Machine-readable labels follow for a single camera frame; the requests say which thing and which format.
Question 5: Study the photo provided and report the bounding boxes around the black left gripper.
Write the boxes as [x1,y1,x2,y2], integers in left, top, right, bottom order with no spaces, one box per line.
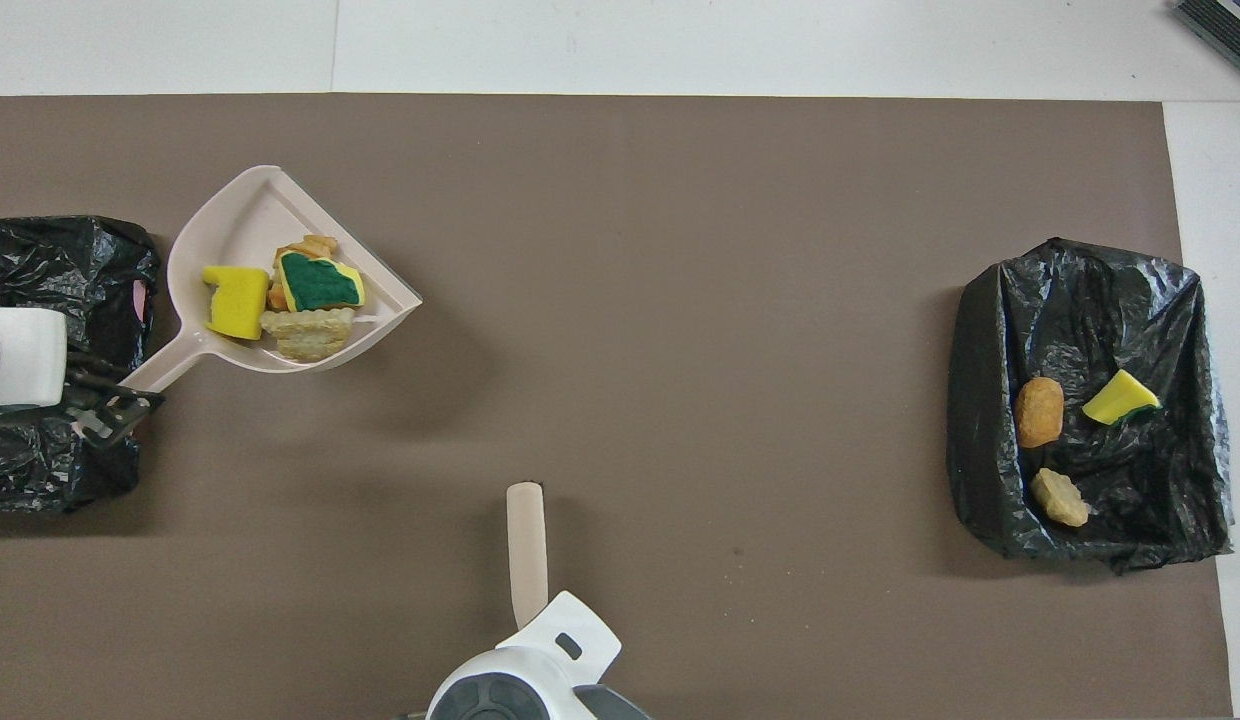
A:
[65,350,167,448]

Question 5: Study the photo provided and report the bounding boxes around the black bag lined open bin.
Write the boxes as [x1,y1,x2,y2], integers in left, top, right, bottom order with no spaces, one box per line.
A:
[947,237,1235,574]

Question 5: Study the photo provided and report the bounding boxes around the beige brush black bristles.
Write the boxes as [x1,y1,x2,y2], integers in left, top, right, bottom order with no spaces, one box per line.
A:
[506,482,550,631]

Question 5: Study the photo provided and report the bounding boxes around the black bag covered box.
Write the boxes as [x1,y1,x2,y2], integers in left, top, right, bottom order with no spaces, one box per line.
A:
[0,215,162,516]

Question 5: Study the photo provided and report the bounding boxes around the pale bread chunk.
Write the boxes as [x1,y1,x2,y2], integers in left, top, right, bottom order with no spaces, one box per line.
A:
[259,307,357,363]

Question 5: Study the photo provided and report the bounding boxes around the pale striped croissant piece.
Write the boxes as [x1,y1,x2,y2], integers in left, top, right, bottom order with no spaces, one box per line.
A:
[1029,467,1092,529]

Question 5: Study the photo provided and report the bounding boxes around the yellow sponge block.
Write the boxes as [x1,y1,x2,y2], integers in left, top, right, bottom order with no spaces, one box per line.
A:
[201,265,272,342]

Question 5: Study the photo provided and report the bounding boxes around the dark ribbed panel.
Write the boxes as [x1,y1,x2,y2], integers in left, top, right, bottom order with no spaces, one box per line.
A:
[1175,0,1240,81]

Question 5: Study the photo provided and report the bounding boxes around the beige plastic dustpan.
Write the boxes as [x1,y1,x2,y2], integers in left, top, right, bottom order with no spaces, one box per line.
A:
[120,165,424,394]

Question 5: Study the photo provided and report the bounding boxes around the green and yellow sponge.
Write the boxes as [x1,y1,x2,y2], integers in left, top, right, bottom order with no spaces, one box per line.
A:
[276,250,366,314]

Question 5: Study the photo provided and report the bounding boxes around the brown bread roll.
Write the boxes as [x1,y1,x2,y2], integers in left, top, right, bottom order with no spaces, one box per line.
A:
[1014,376,1066,450]

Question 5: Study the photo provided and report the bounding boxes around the orange striped croissant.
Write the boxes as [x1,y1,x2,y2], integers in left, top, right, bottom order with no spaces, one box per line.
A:
[267,234,340,312]

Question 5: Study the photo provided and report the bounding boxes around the brown table mat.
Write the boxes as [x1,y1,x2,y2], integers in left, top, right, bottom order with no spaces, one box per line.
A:
[0,93,1231,720]

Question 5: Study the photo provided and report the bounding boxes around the yellow sponge wedge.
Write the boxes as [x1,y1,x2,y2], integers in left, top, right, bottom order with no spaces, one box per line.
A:
[1081,368,1162,427]

